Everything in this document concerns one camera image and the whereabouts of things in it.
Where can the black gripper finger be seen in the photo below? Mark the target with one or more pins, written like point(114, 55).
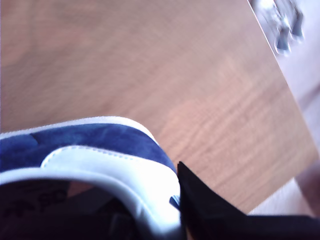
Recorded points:
point(207, 215)
point(123, 228)

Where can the blue suede Gazelle shoe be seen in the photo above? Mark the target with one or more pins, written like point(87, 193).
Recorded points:
point(100, 140)

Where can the grey chair base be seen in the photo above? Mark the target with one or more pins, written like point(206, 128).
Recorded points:
point(282, 42)

